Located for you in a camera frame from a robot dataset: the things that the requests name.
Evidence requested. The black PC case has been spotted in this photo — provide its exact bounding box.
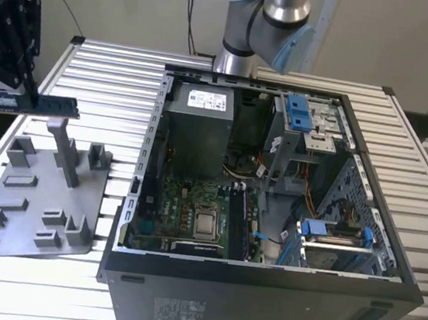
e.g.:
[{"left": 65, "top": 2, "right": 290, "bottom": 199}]
[{"left": 91, "top": 57, "right": 428, "bottom": 320}]

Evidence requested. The black box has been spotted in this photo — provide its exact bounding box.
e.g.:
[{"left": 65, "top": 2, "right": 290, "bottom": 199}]
[{"left": 400, "top": 110, "right": 428, "bottom": 145}]

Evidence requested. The grey plastic parts rack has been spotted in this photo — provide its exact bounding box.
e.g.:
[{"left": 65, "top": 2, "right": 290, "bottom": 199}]
[{"left": 0, "top": 109, "right": 120, "bottom": 275}]

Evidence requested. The black RAM slot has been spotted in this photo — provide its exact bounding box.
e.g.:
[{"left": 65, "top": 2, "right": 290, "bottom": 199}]
[
  {"left": 227, "top": 188, "right": 247, "bottom": 259},
  {"left": 223, "top": 188, "right": 242, "bottom": 258},
  {"left": 232, "top": 188, "right": 251, "bottom": 260}
]

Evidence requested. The yellow black wire bundle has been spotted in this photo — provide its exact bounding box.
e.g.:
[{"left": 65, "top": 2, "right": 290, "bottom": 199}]
[{"left": 221, "top": 149, "right": 268, "bottom": 183}]

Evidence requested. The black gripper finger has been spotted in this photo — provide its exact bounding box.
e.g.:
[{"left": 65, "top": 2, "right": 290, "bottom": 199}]
[{"left": 9, "top": 36, "right": 47, "bottom": 111}]

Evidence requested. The white wall duct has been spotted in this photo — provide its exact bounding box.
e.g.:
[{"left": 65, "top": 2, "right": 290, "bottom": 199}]
[{"left": 309, "top": 0, "right": 342, "bottom": 78}]

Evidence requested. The green motherboard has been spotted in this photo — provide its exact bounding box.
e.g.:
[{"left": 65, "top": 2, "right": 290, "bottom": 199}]
[{"left": 124, "top": 169, "right": 274, "bottom": 265}]

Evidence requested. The black wire blue plug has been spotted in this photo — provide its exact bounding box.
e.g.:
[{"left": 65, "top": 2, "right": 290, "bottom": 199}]
[{"left": 251, "top": 229, "right": 288, "bottom": 248}]

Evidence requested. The silver CPU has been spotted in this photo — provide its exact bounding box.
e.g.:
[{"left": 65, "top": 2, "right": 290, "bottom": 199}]
[{"left": 192, "top": 212, "right": 219, "bottom": 242}]

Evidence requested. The blue plastic drive bracket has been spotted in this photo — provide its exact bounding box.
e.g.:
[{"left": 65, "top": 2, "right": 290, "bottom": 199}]
[{"left": 281, "top": 92, "right": 316, "bottom": 135}]

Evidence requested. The orange red wire bundle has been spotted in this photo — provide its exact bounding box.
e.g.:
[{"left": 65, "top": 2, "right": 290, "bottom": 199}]
[{"left": 295, "top": 160, "right": 322, "bottom": 220}]

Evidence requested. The hard disk in blue carrier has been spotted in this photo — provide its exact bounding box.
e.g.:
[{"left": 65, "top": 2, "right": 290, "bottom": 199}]
[{"left": 291, "top": 215, "right": 379, "bottom": 276}]

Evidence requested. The grey power supply unit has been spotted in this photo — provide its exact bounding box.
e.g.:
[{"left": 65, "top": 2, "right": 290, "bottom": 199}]
[{"left": 155, "top": 79, "right": 240, "bottom": 183}]

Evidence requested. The grey metal disk bay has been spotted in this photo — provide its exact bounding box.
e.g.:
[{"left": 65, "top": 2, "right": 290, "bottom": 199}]
[{"left": 260, "top": 91, "right": 357, "bottom": 192}]

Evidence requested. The metal socket cover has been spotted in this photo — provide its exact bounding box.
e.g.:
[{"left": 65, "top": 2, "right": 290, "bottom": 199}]
[{"left": 187, "top": 203, "right": 227, "bottom": 247}]

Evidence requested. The thin black wall cable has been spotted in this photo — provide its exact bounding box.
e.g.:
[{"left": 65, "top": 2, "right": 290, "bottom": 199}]
[{"left": 40, "top": 0, "right": 90, "bottom": 40}]

